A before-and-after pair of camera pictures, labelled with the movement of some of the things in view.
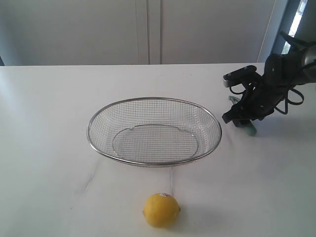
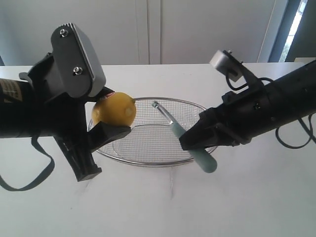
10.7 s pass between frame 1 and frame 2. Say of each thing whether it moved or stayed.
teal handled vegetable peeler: moved
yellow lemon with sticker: moved
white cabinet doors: stayed
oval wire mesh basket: stayed
